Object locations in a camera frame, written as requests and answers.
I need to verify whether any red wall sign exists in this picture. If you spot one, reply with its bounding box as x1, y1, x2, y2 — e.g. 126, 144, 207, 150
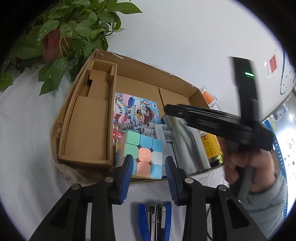
265, 54, 278, 75

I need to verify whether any blue stapler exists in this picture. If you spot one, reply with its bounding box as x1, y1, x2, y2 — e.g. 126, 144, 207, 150
138, 201, 172, 241

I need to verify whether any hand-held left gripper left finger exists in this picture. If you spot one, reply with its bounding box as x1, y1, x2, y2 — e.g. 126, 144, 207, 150
29, 155, 134, 241

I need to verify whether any silver metal can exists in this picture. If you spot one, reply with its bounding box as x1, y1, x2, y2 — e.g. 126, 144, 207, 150
165, 113, 212, 175

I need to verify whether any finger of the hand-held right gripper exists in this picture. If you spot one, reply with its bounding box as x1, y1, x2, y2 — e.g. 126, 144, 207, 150
165, 104, 245, 139

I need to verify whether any person's right forearm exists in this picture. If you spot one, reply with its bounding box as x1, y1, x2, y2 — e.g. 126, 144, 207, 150
239, 171, 288, 241

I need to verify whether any green potted pothos plant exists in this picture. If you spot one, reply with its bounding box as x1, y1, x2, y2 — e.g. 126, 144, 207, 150
14, 0, 142, 96
0, 53, 15, 92

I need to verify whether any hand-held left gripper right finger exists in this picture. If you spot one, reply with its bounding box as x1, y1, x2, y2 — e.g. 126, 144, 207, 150
165, 156, 269, 241

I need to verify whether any large cardboard box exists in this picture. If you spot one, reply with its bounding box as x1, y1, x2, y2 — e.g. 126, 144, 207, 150
51, 49, 222, 184

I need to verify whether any colourful cartoon puzzle box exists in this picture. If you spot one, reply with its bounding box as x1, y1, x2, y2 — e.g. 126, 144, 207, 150
112, 92, 162, 149

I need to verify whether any black cable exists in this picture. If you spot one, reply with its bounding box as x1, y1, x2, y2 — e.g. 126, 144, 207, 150
206, 203, 213, 241

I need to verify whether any clear container with orange lid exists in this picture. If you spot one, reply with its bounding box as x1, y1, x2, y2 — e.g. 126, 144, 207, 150
200, 86, 218, 108

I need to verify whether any yellow label bottle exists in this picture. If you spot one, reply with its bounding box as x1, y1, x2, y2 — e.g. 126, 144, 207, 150
198, 130, 223, 168

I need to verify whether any person's right hand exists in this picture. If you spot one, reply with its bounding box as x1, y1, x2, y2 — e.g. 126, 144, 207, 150
223, 139, 276, 193

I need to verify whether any grey plastic toy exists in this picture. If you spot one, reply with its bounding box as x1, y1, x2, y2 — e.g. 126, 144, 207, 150
141, 117, 178, 167

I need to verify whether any pastel puzzle cube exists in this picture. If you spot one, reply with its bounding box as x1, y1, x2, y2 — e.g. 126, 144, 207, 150
116, 130, 163, 179

